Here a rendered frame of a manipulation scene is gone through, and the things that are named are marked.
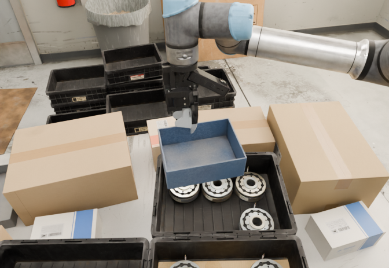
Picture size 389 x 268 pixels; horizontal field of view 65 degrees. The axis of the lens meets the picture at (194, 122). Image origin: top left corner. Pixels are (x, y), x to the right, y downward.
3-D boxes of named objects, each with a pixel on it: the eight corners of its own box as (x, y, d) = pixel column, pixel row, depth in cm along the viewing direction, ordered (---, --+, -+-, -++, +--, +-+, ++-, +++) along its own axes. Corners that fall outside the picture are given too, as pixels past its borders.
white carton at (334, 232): (352, 214, 112) (361, 200, 106) (375, 245, 103) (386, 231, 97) (304, 228, 108) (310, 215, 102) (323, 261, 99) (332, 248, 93)
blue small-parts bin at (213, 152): (227, 135, 90) (228, 117, 85) (243, 175, 79) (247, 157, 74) (159, 146, 87) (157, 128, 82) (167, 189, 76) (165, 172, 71)
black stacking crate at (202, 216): (269, 173, 112) (274, 153, 104) (289, 253, 90) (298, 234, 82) (160, 175, 111) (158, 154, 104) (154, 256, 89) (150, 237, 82)
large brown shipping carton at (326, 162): (262, 138, 141) (269, 104, 128) (325, 134, 143) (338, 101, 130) (288, 215, 112) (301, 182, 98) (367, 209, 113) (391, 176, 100)
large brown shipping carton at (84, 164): (128, 144, 138) (121, 110, 125) (138, 199, 117) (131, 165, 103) (33, 164, 130) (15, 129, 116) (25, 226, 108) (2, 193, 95)
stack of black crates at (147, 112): (169, 124, 231) (166, 87, 208) (175, 153, 209) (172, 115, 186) (114, 131, 225) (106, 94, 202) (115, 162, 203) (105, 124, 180)
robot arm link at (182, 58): (195, 36, 74) (201, 48, 67) (195, 54, 76) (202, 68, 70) (164, 39, 73) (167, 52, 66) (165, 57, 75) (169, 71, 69)
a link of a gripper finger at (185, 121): (175, 134, 84) (172, 106, 79) (195, 131, 85) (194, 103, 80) (176, 141, 82) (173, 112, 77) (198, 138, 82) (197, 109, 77)
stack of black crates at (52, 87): (114, 99, 254) (106, 63, 231) (114, 123, 232) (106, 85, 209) (63, 105, 248) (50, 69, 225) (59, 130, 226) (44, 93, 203)
